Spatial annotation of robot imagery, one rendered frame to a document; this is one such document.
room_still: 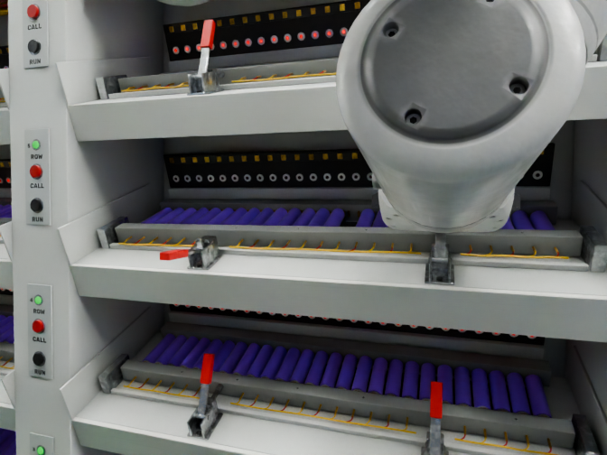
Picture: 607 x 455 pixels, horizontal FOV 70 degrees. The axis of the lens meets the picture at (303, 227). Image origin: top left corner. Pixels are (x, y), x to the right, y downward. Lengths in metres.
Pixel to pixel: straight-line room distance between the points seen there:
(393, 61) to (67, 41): 0.53
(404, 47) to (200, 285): 0.40
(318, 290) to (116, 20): 0.48
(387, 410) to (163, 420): 0.28
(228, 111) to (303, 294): 0.22
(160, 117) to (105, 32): 0.20
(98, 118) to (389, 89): 0.48
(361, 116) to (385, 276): 0.31
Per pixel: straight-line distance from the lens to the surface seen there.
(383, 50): 0.17
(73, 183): 0.63
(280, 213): 0.60
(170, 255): 0.46
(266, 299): 0.49
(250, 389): 0.59
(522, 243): 0.51
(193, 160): 0.69
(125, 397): 0.67
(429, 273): 0.44
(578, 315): 0.46
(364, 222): 0.54
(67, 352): 0.65
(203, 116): 0.52
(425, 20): 0.17
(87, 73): 0.66
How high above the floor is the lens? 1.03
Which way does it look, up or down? 3 degrees down
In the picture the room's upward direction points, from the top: 1 degrees clockwise
